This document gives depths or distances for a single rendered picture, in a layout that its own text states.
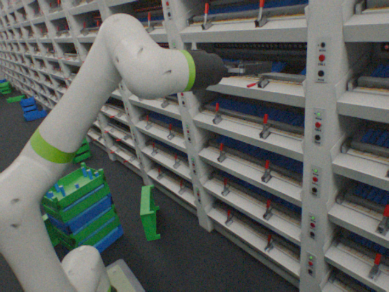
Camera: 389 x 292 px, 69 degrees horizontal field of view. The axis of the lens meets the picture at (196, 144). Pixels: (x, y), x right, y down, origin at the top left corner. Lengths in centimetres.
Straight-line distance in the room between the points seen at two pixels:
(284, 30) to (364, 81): 27
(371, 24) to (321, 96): 22
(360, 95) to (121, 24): 64
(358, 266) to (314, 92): 63
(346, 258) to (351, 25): 78
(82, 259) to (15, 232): 36
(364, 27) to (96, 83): 64
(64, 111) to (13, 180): 19
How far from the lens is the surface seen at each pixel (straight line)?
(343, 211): 110
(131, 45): 61
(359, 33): 85
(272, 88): 102
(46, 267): 85
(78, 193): 165
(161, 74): 57
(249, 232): 155
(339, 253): 123
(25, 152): 85
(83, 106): 73
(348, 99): 90
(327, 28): 87
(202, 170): 155
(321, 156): 99
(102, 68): 69
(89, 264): 106
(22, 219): 75
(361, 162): 98
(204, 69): 64
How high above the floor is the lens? 123
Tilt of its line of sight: 26 degrees down
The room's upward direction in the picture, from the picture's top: 9 degrees counter-clockwise
